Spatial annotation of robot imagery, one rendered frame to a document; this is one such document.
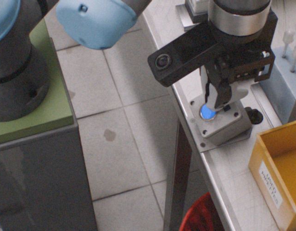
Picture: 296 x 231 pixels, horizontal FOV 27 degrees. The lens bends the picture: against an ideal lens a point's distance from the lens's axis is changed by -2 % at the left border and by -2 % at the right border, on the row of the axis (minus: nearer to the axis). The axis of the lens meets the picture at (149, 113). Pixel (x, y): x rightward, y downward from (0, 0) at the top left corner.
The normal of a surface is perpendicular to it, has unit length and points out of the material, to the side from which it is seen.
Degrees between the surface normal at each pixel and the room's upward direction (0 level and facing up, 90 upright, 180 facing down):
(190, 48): 29
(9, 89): 75
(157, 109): 0
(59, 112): 2
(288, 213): 90
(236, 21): 90
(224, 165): 0
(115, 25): 71
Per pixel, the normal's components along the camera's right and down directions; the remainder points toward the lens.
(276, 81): -0.94, 0.29
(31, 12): 0.82, 0.31
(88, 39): -0.53, 0.73
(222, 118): -0.47, -0.33
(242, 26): 0.05, 0.85
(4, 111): 0.15, 0.67
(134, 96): 0.00, -0.52
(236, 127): 0.31, 0.81
